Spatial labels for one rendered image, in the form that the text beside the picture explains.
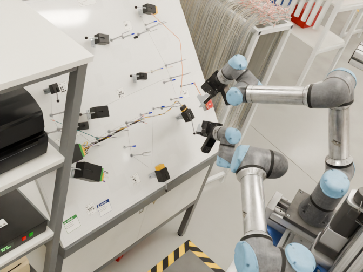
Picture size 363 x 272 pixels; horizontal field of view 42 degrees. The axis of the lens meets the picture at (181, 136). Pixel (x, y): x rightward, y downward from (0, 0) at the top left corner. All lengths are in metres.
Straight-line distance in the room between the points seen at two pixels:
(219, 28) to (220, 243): 1.49
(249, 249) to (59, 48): 0.88
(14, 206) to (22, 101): 0.52
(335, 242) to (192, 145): 1.04
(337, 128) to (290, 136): 2.67
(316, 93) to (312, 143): 2.91
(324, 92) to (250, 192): 0.48
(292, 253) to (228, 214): 2.03
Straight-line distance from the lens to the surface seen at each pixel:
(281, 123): 4.86
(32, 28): 1.49
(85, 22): 2.30
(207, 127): 2.42
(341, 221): 1.84
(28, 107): 1.53
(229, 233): 3.57
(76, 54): 1.40
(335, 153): 2.15
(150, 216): 2.69
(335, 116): 2.07
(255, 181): 1.82
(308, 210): 2.16
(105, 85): 2.28
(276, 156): 1.91
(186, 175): 2.58
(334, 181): 2.09
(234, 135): 2.25
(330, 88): 1.92
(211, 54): 3.15
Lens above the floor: 2.58
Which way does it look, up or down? 38 degrees down
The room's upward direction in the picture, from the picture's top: 19 degrees clockwise
